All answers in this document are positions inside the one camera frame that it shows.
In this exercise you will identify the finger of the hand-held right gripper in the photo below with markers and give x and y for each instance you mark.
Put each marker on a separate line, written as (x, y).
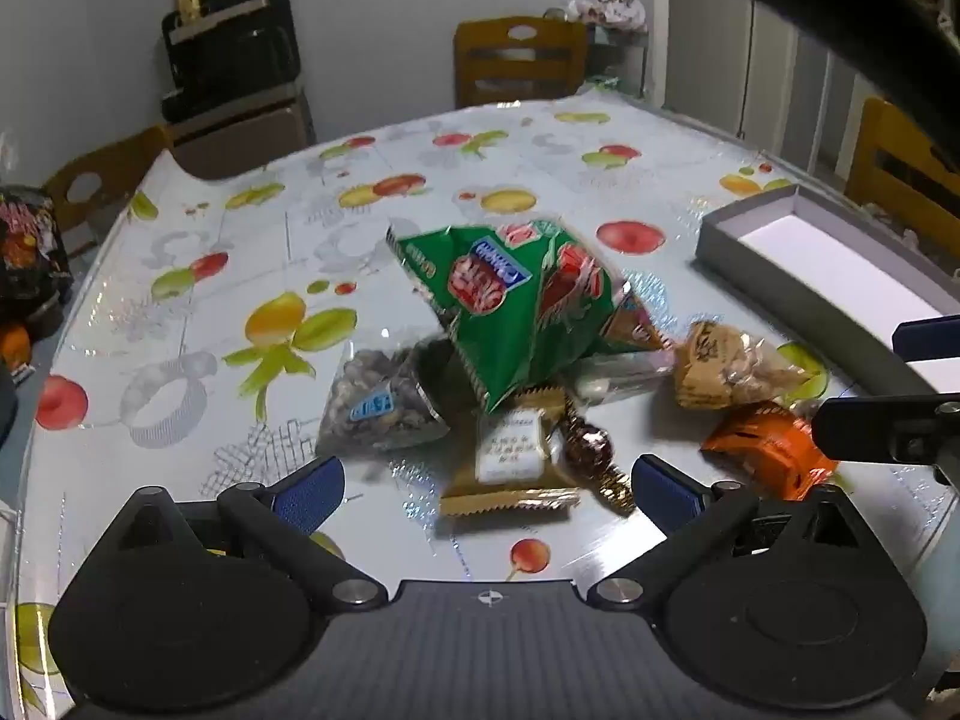
(877, 427)
(930, 339)

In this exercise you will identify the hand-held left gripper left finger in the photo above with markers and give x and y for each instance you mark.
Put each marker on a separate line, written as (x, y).
(307, 493)

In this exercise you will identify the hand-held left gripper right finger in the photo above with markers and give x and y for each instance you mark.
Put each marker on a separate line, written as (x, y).
(664, 493)

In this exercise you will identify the brown foil candy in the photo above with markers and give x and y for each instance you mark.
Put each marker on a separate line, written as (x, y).
(589, 446)

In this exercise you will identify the orange snack packet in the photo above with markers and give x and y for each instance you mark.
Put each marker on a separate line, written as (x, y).
(765, 450)

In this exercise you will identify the clear melon seed packet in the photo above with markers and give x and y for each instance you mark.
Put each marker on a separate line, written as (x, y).
(375, 397)

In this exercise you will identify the clear lollipop packet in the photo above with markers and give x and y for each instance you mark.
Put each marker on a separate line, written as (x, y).
(622, 376)

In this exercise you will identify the grey cardboard box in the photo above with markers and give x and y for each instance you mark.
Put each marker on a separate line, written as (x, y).
(825, 255)

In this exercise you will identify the tan pastry packet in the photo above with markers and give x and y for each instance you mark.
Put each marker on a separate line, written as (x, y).
(720, 367)

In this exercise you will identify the beige snack packet gold edges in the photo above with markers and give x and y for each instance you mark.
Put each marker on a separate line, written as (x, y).
(510, 450)

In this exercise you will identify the green prawn cracker bag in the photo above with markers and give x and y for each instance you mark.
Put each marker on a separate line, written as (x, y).
(525, 300)

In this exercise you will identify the wooden chair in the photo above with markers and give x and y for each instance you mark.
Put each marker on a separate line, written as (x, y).
(112, 165)
(517, 52)
(900, 157)

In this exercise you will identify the orange fruit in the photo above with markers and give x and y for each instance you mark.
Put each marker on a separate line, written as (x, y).
(13, 345)

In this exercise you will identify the black noodle packet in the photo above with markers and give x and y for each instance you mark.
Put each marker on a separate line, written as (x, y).
(30, 247)

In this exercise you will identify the metal shelf cart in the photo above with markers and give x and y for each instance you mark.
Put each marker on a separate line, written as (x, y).
(619, 52)

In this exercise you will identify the black tea bar machine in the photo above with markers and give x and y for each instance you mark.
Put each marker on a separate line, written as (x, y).
(232, 60)

